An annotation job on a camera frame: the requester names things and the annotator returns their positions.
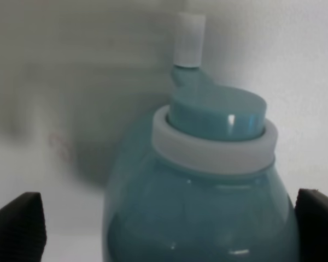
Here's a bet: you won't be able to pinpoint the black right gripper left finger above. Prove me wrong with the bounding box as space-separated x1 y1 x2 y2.
0 192 47 261

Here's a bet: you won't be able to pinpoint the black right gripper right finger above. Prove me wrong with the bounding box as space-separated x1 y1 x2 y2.
295 189 328 262

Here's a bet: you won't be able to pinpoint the teal pencil sharpener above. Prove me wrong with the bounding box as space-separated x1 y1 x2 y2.
102 13 300 261

